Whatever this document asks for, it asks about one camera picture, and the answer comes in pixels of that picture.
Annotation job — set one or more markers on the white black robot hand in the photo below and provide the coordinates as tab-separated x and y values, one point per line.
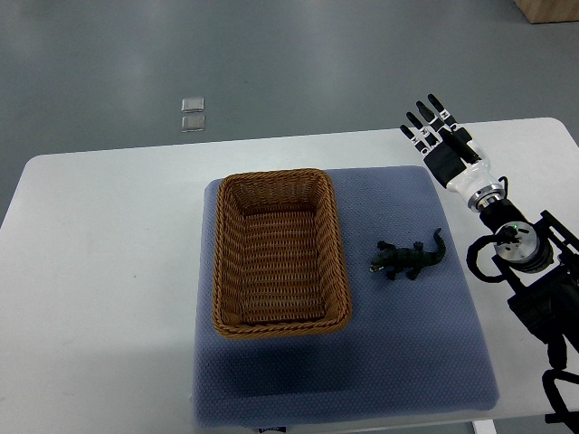
452	155

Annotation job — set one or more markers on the dark toy crocodile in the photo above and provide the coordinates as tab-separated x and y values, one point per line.
410	260

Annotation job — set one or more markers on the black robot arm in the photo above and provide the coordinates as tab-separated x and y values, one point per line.
539	261

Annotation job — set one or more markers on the brown wicker basket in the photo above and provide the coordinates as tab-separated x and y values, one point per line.
279	261

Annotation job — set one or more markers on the wooden box corner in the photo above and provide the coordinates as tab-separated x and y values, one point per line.
549	11

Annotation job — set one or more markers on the blue padded mat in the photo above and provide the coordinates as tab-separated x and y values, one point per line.
411	347

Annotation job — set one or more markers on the upper metal floor plate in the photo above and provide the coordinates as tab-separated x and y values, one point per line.
192	104

